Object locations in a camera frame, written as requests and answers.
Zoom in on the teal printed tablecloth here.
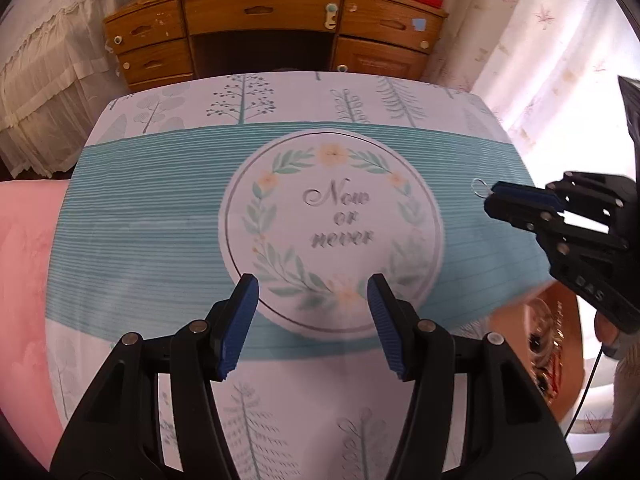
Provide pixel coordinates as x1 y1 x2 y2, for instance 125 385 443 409
44 71 557 480

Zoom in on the person's right hand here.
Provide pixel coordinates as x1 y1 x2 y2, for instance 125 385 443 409
595 311 640 362

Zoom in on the pink blanket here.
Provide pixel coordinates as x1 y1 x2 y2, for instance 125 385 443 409
0 179 70 467

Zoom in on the wooden desk with drawers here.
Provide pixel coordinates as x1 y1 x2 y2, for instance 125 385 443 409
102 0 449 94

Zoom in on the black cable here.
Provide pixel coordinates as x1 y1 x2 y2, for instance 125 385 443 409
564 344 604 437

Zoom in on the white floral curtain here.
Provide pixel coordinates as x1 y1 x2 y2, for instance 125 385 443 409
422 0 640 311

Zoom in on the person's right forearm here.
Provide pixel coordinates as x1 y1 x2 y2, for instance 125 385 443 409
611 357 640 441

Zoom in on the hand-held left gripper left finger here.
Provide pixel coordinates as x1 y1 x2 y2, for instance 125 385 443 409
50 274 261 480

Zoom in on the orange jewelry tray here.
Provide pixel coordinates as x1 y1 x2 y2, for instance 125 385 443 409
487 280 585 422

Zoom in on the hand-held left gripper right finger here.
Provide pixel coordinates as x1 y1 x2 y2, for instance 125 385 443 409
366 273 576 480

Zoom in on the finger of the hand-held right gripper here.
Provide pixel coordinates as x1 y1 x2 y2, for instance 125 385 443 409
491 170 633 222
482 194 629 282

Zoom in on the white lace cloth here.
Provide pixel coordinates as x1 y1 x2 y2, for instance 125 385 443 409
0 0 137 179

